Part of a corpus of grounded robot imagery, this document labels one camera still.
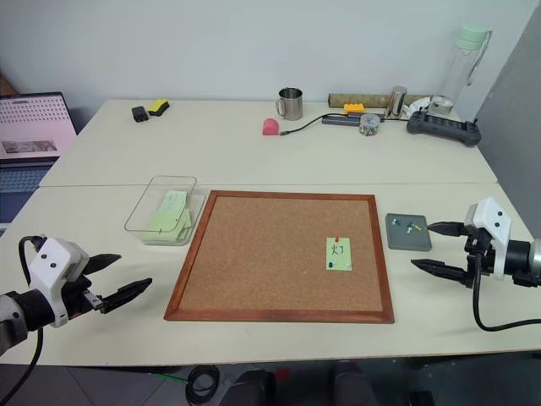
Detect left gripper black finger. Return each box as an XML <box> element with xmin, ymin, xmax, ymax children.
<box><xmin>100</xmin><ymin>277</ymin><xmax>154</xmax><ymax>315</ymax></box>
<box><xmin>84</xmin><ymin>253</ymin><xmax>123</xmax><ymax>278</ymax></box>

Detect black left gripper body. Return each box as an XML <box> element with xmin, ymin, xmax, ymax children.
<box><xmin>62</xmin><ymin>273</ymin><xmax>106</xmax><ymax>321</ymax></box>

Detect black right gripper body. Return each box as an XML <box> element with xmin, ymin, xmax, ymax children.
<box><xmin>463</xmin><ymin>231</ymin><xmax>496</xmax><ymax>290</ymax></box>

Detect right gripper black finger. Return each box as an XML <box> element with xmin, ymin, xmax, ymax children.
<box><xmin>425</xmin><ymin>220</ymin><xmax>467</xmax><ymax>238</ymax></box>
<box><xmin>410</xmin><ymin>258</ymin><xmax>472</xmax><ymax>289</ymax></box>

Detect green paper note with writing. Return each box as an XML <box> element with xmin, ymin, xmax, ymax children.
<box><xmin>324</xmin><ymin>236</ymin><xmax>353</xmax><ymax>271</ymax></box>

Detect clear plastic bowl with parts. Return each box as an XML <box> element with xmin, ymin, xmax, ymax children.
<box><xmin>358</xmin><ymin>112</ymin><xmax>380</xmax><ymax>138</ymax></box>

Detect wood-framed cork board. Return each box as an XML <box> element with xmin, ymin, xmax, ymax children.
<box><xmin>163</xmin><ymin>189</ymin><xmax>396</xmax><ymax>325</ymax></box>

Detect grey pin holder tray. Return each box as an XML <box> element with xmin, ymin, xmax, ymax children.
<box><xmin>385</xmin><ymin>212</ymin><xmax>434</xmax><ymax>251</ymax></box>

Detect clear plastic box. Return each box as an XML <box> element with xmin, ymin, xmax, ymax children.
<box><xmin>123</xmin><ymin>174</ymin><xmax>207</xmax><ymax>247</ymax></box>

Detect stack of green notes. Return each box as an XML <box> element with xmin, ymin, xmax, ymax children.
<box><xmin>147</xmin><ymin>190</ymin><xmax>194</xmax><ymax>243</ymax></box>

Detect black handheld controller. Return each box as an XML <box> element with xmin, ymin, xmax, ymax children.
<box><xmin>406</xmin><ymin>110</ymin><xmax>484</xmax><ymax>150</ymax></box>

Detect grey partition panel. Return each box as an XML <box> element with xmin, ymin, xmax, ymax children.
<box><xmin>472</xmin><ymin>0</ymin><xmax>541</xmax><ymax>239</ymax></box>

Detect clear tape roll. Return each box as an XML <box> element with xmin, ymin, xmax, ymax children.
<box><xmin>428</xmin><ymin>96</ymin><xmax>455</xmax><ymax>115</ymax></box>

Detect crumpled white paper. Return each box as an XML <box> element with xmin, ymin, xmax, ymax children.
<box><xmin>402</xmin><ymin>97</ymin><xmax>433</xmax><ymax>118</ymax></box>

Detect stainless steel cylinder cup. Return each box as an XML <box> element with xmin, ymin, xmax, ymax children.
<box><xmin>385</xmin><ymin>85</ymin><xmax>408</xmax><ymax>118</ymax></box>

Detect dark rounded shape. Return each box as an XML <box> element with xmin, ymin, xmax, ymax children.
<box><xmin>331</xmin><ymin>362</ymin><xmax>378</xmax><ymax>406</ymax></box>
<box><xmin>218</xmin><ymin>368</ymin><xmax>278</xmax><ymax>406</ymax></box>

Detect open laptop with pink screen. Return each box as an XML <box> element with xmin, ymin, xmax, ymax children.
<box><xmin>0</xmin><ymin>91</ymin><xmax>79</xmax><ymax>226</ymax></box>

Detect dark grey USB hub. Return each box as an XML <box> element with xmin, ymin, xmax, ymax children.
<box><xmin>321</xmin><ymin>112</ymin><xmax>386</xmax><ymax>127</ymax></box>

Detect brown cardboard tube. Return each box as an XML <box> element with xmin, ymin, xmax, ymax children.
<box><xmin>328</xmin><ymin>93</ymin><xmax>437</xmax><ymax>108</ymax></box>

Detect yellow and black eraser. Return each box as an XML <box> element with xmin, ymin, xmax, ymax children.
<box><xmin>147</xmin><ymin>98</ymin><xmax>172</xmax><ymax>118</ymax></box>

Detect clear bottle with green lid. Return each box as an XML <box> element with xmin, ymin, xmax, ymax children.
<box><xmin>439</xmin><ymin>23</ymin><xmax>494</xmax><ymax>107</ymax></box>

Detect stainless steel mug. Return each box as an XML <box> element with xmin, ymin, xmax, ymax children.
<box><xmin>276</xmin><ymin>86</ymin><xmax>305</xmax><ymax>121</ymax></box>

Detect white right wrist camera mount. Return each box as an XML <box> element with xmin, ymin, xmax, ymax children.
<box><xmin>463</xmin><ymin>196</ymin><xmax>513</xmax><ymax>281</ymax></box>

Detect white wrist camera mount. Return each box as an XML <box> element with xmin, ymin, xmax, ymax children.
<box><xmin>463</xmin><ymin>196</ymin><xmax>513</xmax><ymax>281</ymax></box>
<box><xmin>28</xmin><ymin>237</ymin><xmax>91</xmax><ymax>329</ymax></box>

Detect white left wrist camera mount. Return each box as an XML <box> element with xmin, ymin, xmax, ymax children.
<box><xmin>28</xmin><ymin>237</ymin><xmax>91</xmax><ymax>329</ymax></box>

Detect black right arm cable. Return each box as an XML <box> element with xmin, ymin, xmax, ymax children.
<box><xmin>473</xmin><ymin>250</ymin><xmax>541</xmax><ymax>332</ymax></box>

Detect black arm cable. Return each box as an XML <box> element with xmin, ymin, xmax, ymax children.
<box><xmin>0</xmin><ymin>235</ymin><xmax>46</xmax><ymax>406</ymax></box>
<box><xmin>473</xmin><ymin>250</ymin><xmax>541</xmax><ymax>332</ymax></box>

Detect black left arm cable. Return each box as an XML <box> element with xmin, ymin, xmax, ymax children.
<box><xmin>0</xmin><ymin>235</ymin><xmax>46</xmax><ymax>406</ymax></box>

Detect thin green cable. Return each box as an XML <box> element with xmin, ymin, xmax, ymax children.
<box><xmin>153</xmin><ymin>371</ymin><xmax>190</xmax><ymax>385</ymax></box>

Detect coiled black cable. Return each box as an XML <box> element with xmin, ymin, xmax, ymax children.
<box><xmin>185</xmin><ymin>364</ymin><xmax>221</xmax><ymax>403</ymax></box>

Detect black USB cable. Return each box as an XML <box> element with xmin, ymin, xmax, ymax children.
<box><xmin>278</xmin><ymin>112</ymin><xmax>346</xmax><ymax>137</ymax></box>

